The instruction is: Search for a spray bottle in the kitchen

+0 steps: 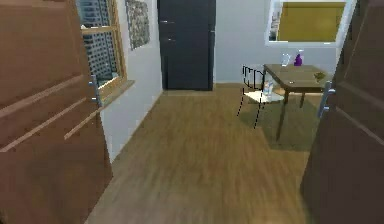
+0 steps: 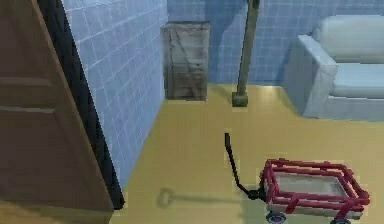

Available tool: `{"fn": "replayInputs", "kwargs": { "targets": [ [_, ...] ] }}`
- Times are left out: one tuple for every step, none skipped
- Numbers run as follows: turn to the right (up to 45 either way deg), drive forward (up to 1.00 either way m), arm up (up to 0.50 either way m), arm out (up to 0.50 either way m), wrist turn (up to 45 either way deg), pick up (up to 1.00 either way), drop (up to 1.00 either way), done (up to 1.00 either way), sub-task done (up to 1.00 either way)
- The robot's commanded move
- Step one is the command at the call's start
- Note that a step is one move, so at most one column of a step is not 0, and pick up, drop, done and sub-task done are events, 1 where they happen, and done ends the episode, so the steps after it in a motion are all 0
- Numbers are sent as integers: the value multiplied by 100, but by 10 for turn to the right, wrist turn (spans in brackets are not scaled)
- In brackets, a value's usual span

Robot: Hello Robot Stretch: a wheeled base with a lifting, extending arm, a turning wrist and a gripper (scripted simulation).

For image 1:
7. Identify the brown wooden room door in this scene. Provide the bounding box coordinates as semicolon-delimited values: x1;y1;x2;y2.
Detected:
299;0;384;224
0;0;114;224

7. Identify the brown wooden table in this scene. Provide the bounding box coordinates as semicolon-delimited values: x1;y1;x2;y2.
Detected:
262;63;334;142

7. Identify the green floor rug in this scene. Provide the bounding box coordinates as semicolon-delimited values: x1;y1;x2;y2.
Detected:
238;94;322;153

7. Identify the wooden framed window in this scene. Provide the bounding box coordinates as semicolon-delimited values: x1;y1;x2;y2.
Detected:
75;0;136;108

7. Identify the grey door handle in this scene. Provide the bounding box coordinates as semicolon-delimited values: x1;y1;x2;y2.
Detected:
87;74;103;108
317;80;337;119

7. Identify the white framed window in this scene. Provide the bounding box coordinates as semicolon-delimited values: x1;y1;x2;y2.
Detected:
264;0;358;48

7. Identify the black fridge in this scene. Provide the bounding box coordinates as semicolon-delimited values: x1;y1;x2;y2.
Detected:
156;0;217;92

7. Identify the black wire chair white seat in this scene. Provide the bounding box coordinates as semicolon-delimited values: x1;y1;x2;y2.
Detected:
236;64;286;130

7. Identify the small pale blue bottle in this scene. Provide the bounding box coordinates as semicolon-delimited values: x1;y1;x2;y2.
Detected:
263;80;275;96

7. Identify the grey patterned wall picture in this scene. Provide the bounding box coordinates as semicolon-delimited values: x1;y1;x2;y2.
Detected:
125;0;151;51

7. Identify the clear glass jug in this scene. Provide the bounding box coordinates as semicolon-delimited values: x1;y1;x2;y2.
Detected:
280;52;292;68

